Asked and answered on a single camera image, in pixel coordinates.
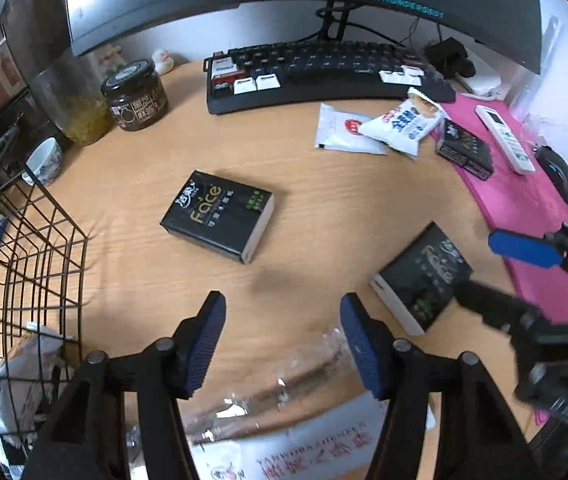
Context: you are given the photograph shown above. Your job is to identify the white plastic bag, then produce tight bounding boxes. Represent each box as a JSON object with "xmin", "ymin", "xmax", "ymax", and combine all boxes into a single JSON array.
[{"xmin": 0, "ymin": 332, "xmax": 72, "ymax": 436}]

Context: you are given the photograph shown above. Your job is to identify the wooden desktop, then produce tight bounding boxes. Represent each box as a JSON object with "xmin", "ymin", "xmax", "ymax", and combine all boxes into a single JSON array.
[{"xmin": 0, "ymin": 57, "xmax": 539, "ymax": 480}]

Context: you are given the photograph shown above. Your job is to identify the black tissue pack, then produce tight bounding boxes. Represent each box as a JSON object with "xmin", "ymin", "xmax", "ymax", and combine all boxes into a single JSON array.
[
  {"xmin": 160, "ymin": 170, "xmax": 275, "ymax": 265},
  {"xmin": 434, "ymin": 119, "xmax": 494, "ymax": 181},
  {"xmin": 370, "ymin": 221, "xmax": 474, "ymax": 336}
]

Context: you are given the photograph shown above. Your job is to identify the white remote control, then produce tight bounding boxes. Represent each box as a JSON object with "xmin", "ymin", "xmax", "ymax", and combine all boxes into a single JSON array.
[{"xmin": 474, "ymin": 104, "xmax": 537, "ymax": 176}]

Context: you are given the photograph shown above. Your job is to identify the clear packet white label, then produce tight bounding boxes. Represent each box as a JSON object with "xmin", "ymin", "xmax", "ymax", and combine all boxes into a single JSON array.
[{"xmin": 179, "ymin": 327, "xmax": 434, "ymax": 480}]

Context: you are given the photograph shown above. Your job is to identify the dark sauce jar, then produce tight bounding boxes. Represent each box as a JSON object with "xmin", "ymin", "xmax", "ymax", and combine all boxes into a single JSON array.
[{"xmin": 100, "ymin": 59, "xmax": 169, "ymax": 132}]

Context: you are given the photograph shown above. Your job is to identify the white packet red logo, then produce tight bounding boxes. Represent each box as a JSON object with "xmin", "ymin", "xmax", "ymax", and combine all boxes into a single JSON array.
[{"xmin": 315, "ymin": 102, "xmax": 389, "ymax": 156}]

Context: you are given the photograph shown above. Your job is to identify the black wire basket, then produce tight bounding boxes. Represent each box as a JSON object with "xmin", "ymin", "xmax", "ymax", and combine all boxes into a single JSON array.
[{"xmin": 0, "ymin": 125, "xmax": 90, "ymax": 461}]

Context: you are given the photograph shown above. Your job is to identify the pink desk mat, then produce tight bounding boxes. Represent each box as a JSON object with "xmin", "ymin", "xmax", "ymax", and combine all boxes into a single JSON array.
[{"xmin": 434, "ymin": 94, "xmax": 568, "ymax": 326}]

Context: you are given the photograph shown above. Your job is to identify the white blue patterned bowl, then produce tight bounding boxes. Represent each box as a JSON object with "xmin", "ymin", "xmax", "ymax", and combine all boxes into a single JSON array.
[{"xmin": 21, "ymin": 137, "xmax": 63, "ymax": 187}]

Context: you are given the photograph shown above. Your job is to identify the black computer mouse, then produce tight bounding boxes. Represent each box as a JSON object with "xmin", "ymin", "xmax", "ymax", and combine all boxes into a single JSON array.
[{"xmin": 535, "ymin": 145, "xmax": 568, "ymax": 206}]

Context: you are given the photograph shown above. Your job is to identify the small white duck figurine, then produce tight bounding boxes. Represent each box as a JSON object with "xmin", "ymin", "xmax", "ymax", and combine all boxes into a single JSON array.
[{"xmin": 153, "ymin": 49, "xmax": 175, "ymax": 75}]

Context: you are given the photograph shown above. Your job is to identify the clear jar yellow contents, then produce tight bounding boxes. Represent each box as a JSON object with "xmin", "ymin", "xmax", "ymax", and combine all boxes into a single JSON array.
[{"xmin": 29, "ymin": 57, "xmax": 115, "ymax": 147}]

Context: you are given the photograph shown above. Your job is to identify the white power strip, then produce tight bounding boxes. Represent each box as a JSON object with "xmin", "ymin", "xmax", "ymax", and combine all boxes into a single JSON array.
[{"xmin": 456, "ymin": 62, "xmax": 503, "ymax": 100}]

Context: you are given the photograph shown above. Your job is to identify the white blue snack packet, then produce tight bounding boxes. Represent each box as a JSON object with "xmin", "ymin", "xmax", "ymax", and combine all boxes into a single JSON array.
[{"xmin": 360, "ymin": 87, "xmax": 445, "ymax": 160}]

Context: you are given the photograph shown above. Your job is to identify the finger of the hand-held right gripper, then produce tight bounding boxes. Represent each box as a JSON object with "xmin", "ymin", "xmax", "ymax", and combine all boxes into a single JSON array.
[
  {"xmin": 488, "ymin": 213, "xmax": 568, "ymax": 307},
  {"xmin": 455, "ymin": 279, "xmax": 548, "ymax": 337}
]

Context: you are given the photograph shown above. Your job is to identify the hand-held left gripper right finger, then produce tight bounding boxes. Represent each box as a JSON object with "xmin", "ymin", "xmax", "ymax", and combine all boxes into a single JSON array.
[{"xmin": 339, "ymin": 293, "xmax": 534, "ymax": 480}]

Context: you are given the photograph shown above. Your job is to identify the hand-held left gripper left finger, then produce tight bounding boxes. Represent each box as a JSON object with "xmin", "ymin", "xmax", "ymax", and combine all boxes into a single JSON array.
[{"xmin": 23, "ymin": 290, "xmax": 228, "ymax": 480}]

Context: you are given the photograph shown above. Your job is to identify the small pale figurine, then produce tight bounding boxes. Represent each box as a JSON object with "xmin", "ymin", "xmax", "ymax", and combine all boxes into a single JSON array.
[{"xmin": 99, "ymin": 45, "xmax": 125, "ymax": 68}]

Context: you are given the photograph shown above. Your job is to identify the black power adapter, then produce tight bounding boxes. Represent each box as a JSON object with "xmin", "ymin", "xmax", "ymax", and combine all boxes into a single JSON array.
[{"xmin": 424, "ymin": 37, "xmax": 477, "ymax": 78}]

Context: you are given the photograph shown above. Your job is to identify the black keyboard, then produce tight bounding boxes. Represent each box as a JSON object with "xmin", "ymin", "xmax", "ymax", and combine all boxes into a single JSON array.
[{"xmin": 203, "ymin": 40, "xmax": 457, "ymax": 116}]

